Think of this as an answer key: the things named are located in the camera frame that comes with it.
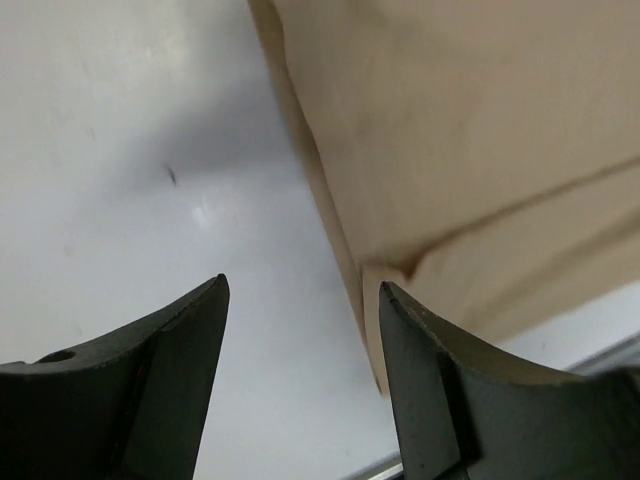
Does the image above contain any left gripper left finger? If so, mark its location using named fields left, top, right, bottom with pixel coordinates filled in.
left=1, top=275, right=230, bottom=479

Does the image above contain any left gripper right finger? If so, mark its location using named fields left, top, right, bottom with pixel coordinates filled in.
left=379, top=282, right=639, bottom=479

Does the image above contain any beige t shirt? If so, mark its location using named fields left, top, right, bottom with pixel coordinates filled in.
left=249, top=1, right=639, bottom=394

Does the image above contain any aluminium front rail frame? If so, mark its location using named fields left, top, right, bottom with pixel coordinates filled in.
left=348, top=334, right=639, bottom=480

